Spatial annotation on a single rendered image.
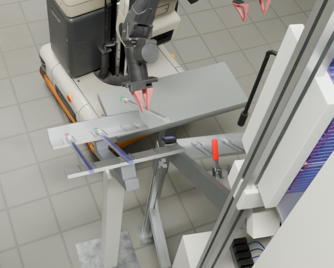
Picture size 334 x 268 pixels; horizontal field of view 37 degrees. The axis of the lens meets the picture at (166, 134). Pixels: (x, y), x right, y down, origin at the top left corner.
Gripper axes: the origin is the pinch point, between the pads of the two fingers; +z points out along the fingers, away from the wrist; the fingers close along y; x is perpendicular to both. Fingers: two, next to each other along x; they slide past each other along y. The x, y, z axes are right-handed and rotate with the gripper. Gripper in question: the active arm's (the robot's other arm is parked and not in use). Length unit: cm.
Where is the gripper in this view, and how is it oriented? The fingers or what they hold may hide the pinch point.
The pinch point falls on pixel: (144, 108)
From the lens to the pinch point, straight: 156.9
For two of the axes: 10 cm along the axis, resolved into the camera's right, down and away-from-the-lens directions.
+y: 9.3, -2.2, 2.8
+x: -3.2, -1.7, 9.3
